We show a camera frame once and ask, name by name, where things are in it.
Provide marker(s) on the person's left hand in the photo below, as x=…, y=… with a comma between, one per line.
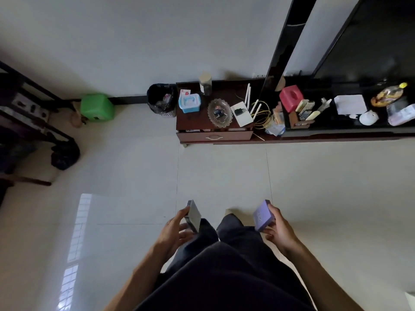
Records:
x=170, y=233

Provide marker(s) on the person's right hand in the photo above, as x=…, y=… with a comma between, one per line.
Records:
x=282, y=233

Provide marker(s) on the person's right thumb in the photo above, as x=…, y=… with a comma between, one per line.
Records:
x=273, y=211

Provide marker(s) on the person's left thumb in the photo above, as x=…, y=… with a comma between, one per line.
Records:
x=183, y=213

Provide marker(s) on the grey box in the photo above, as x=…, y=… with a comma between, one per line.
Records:
x=194, y=216

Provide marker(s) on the purple box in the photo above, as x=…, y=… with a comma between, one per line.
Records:
x=263, y=216

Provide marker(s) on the person's right forearm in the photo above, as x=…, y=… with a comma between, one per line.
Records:
x=324, y=281

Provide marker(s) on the person's left forearm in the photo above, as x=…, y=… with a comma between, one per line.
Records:
x=136, y=281

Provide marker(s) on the person's dark trousers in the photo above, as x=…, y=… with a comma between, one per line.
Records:
x=227, y=268

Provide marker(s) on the wooden remote holder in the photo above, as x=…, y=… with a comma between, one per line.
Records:
x=296, y=121

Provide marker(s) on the dark wood low cabinet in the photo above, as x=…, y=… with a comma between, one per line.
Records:
x=324, y=132

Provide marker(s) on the white router with antennas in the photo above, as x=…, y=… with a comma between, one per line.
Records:
x=243, y=120

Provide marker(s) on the glass dish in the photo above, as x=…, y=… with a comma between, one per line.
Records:
x=216, y=121

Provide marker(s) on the black power adapter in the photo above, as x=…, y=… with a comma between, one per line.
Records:
x=240, y=111

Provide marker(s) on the keys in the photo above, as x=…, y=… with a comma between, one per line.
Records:
x=219, y=113

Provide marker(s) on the dark remote control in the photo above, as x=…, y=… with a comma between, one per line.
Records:
x=306, y=110

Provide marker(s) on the white remote control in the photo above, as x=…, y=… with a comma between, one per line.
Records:
x=302, y=105

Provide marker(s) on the blue white plastic case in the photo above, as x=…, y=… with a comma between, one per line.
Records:
x=189, y=102

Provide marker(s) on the black mesh wastebasket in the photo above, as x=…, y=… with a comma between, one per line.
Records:
x=161, y=100

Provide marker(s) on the red tissue box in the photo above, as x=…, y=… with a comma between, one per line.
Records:
x=291, y=95

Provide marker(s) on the white red card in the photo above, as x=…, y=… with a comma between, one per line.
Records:
x=184, y=92

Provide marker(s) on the clear jar with lid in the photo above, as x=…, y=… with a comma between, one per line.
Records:
x=205, y=84

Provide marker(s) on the black bag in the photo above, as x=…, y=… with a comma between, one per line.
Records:
x=64, y=155

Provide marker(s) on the white paper sheet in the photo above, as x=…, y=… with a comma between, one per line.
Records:
x=350, y=104

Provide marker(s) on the white round object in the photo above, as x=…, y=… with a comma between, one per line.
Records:
x=369, y=118

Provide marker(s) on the green plastic stool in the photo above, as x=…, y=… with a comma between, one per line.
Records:
x=97, y=107

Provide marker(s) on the brown wooden stick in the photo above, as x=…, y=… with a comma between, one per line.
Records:
x=27, y=180

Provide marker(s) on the clear plastic bag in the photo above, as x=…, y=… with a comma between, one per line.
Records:
x=402, y=114

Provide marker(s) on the yellow snack bag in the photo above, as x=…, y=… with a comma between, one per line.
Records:
x=388, y=93

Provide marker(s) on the tall black panel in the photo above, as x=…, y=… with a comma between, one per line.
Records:
x=288, y=45

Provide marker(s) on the black metal rack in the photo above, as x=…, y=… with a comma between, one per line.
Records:
x=29, y=106

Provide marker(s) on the black television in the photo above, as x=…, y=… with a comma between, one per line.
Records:
x=366, y=42

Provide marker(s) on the white wall socket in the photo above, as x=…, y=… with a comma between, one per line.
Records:
x=259, y=75

